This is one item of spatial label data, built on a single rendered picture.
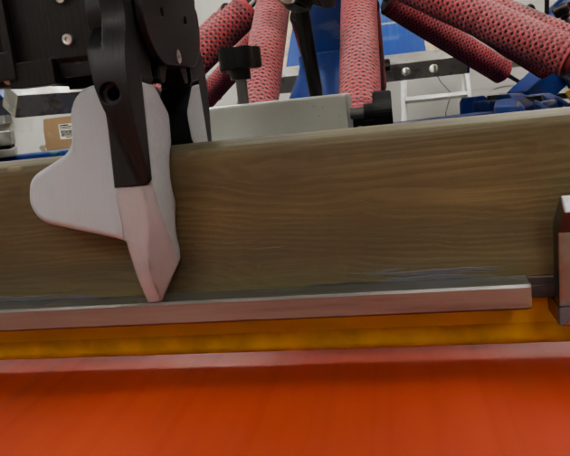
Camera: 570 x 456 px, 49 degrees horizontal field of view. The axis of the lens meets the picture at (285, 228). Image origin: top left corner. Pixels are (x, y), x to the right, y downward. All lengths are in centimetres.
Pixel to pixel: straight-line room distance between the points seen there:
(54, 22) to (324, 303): 16
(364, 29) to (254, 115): 32
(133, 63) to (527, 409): 19
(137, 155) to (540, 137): 16
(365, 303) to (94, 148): 13
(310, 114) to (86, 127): 30
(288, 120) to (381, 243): 29
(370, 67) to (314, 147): 51
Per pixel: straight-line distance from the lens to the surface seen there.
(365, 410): 25
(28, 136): 516
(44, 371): 35
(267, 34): 86
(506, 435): 24
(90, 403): 30
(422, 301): 26
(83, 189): 27
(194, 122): 31
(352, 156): 26
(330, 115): 54
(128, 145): 25
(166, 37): 28
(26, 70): 28
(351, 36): 82
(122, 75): 24
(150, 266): 27
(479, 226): 27
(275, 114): 54
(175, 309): 28
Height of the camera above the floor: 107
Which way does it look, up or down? 11 degrees down
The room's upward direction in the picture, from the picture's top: 6 degrees counter-clockwise
